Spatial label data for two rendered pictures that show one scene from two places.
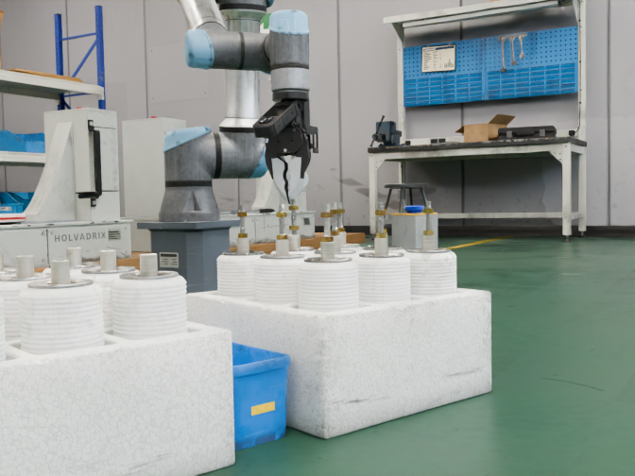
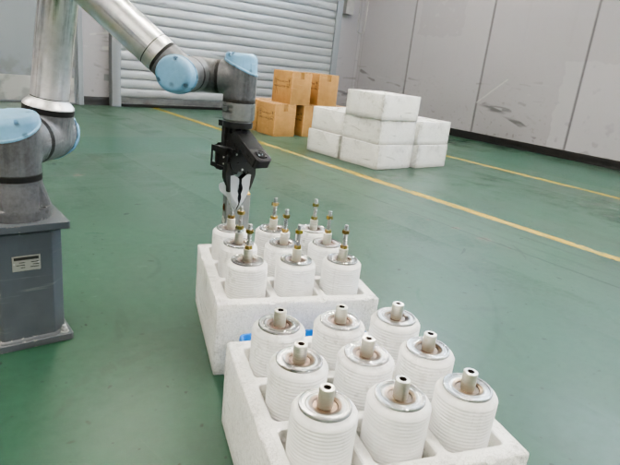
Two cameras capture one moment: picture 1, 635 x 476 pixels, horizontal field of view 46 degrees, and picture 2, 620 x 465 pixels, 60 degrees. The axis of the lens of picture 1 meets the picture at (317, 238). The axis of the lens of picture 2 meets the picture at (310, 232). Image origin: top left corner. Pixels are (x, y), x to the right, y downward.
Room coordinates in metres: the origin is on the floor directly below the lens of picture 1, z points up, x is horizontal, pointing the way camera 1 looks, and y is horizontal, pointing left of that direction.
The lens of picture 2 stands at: (0.82, 1.17, 0.70)
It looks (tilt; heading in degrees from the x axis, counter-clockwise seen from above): 18 degrees down; 290
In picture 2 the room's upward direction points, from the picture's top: 6 degrees clockwise
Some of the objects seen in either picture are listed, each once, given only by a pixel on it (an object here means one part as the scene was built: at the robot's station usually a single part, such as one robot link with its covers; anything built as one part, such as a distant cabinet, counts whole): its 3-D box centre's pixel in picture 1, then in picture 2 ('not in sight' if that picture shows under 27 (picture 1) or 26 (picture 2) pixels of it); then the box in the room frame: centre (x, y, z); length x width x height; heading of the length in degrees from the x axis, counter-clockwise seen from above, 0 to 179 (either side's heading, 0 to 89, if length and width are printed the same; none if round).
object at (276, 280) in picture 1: (283, 310); (292, 294); (1.25, 0.06, 0.16); 0.10 x 0.10 x 0.18
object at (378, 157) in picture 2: not in sight; (375, 152); (1.85, -2.88, 0.09); 0.39 x 0.39 x 0.18; 64
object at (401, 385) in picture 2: not in sight; (400, 388); (0.90, 0.48, 0.26); 0.02 x 0.02 x 0.03
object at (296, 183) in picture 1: (300, 179); (237, 188); (1.44, 0.03, 0.39); 0.06 x 0.03 x 0.09; 157
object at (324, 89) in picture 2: not in sight; (318, 89); (2.81, -4.02, 0.45); 0.30 x 0.24 x 0.30; 148
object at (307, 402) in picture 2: not in sight; (325, 405); (0.99, 0.55, 0.25); 0.08 x 0.08 x 0.01
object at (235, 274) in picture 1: (244, 303); (244, 296); (1.34, 0.14, 0.16); 0.10 x 0.10 x 0.18
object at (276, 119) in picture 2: not in sight; (276, 118); (3.05, -3.57, 0.15); 0.30 x 0.24 x 0.30; 149
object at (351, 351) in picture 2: (25, 278); (366, 353); (0.98, 0.39, 0.25); 0.08 x 0.08 x 0.01
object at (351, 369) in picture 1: (336, 342); (278, 300); (1.33, -0.03, 0.09); 0.39 x 0.39 x 0.18; 40
